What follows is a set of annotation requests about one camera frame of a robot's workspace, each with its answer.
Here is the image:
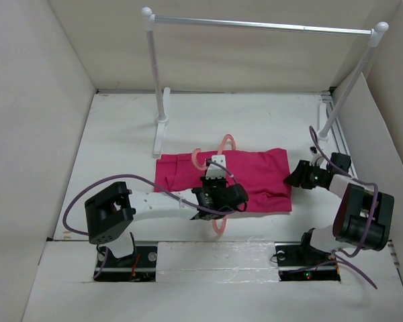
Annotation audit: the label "pink plastic hanger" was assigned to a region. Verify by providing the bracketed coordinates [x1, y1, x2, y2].
[191, 134, 236, 235]

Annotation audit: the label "magenta trousers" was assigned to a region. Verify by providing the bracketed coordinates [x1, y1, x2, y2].
[154, 148, 292, 213]

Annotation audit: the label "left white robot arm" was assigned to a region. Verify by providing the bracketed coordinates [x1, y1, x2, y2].
[85, 179, 249, 266]

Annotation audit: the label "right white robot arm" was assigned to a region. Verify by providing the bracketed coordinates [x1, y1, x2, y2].
[284, 152, 394, 266]

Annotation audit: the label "white clothes rack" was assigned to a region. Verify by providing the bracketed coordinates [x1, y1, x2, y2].
[141, 7, 389, 156]

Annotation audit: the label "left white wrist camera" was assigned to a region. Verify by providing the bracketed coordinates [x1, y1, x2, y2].
[205, 154, 226, 179]

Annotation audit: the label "aluminium rail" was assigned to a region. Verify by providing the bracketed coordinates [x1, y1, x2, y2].
[322, 89, 360, 178]

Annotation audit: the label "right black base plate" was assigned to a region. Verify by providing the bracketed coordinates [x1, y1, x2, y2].
[270, 244, 341, 282]

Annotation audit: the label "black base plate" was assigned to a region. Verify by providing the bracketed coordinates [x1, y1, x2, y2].
[93, 243, 158, 282]
[270, 244, 341, 282]

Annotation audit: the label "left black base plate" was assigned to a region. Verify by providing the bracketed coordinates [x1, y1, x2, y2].
[93, 243, 158, 282]

